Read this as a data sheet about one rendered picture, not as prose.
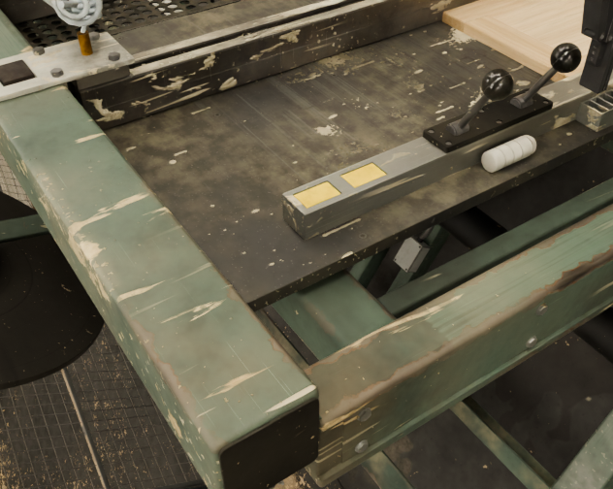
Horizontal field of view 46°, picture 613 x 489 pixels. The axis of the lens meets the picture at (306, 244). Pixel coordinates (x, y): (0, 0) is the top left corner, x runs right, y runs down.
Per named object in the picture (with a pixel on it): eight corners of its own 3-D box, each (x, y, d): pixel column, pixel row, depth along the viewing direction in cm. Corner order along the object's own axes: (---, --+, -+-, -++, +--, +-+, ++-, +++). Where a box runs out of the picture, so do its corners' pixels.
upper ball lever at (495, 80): (471, 141, 96) (526, 83, 84) (450, 149, 95) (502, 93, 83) (456, 117, 97) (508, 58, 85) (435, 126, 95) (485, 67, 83)
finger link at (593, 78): (618, 39, 83) (614, 41, 83) (601, 92, 88) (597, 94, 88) (597, 30, 85) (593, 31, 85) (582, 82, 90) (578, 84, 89)
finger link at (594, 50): (613, 24, 82) (596, 31, 81) (601, 65, 86) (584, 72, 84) (602, 20, 83) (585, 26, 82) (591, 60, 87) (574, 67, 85)
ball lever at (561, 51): (533, 114, 101) (594, 56, 89) (514, 122, 99) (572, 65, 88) (519, 92, 102) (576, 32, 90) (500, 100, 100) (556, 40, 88)
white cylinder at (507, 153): (494, 177, 95) (535, 157, 98) (498, 158, 93) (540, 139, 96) (478, 166, 97) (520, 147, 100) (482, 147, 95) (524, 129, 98)
